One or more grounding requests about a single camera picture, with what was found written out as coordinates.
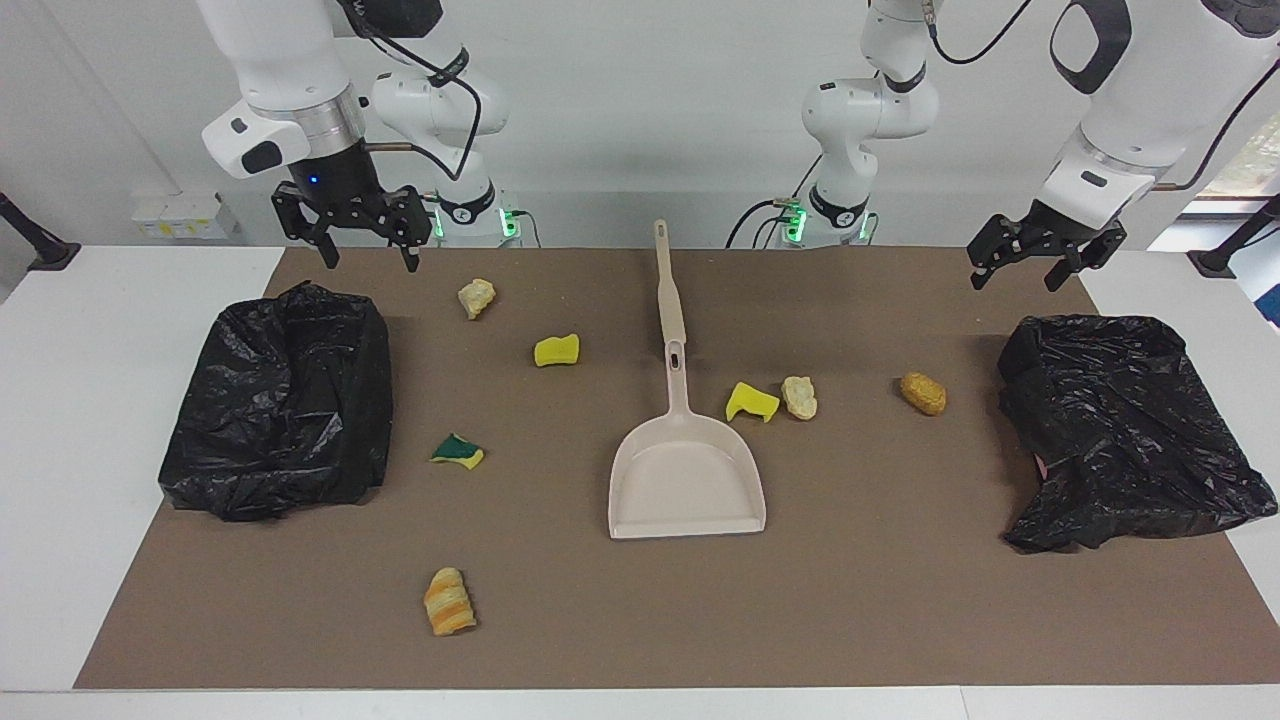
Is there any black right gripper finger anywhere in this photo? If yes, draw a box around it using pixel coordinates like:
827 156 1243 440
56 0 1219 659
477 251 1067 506
385 185 433 273
272 185 341 269

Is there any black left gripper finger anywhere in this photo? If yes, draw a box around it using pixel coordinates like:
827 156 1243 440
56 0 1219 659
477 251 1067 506
966 215 1026 291
1046 228 1127 293

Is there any brown bread roll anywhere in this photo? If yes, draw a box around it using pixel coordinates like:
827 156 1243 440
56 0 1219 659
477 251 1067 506
899 372 948 417

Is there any beige hand brush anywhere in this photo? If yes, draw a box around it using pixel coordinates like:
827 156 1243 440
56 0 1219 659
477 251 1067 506
653 219 689 346

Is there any curved yellow sponge piece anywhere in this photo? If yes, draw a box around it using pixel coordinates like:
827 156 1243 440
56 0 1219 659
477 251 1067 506
725 381 781 424

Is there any beige plastic dustpan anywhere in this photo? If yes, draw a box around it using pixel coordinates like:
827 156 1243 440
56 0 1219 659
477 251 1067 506
608 338 768 541

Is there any striped orange croissant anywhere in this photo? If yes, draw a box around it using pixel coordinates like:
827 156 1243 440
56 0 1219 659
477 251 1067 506
422 567 479 637

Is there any black bag over pink bin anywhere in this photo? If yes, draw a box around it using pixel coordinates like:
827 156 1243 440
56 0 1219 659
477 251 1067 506
997 314 1279 554

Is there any black clamp stand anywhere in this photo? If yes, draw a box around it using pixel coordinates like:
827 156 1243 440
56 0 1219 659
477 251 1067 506
1187 195 1280 279
0 192 81 273

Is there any bright window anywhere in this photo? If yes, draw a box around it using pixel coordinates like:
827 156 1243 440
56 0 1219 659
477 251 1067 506
1195 105 1280 201

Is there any left black garbage bag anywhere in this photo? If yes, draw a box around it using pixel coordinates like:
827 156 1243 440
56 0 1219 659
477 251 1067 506
158 282 394 523

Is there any green and yellow sponge piece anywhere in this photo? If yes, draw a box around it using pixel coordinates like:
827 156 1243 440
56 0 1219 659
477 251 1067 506
430 432 486 471

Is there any brown table mat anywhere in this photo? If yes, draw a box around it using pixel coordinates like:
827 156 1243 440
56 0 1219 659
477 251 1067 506
73 247 1280 691

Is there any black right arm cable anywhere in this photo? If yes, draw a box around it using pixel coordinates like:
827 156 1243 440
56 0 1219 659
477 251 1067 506
340 0 483 183

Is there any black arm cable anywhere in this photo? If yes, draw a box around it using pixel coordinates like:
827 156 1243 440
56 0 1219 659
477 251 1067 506
920 0 1280 191
340 0 483 183

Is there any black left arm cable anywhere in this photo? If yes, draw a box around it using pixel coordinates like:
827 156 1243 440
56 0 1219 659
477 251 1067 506
920 0 1280 191

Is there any white wall socket strip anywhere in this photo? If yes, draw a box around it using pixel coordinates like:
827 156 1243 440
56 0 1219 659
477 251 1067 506
131 190 241 241

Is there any black left base cable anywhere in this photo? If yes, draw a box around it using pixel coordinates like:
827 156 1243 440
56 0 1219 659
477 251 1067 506
725 195 801 249

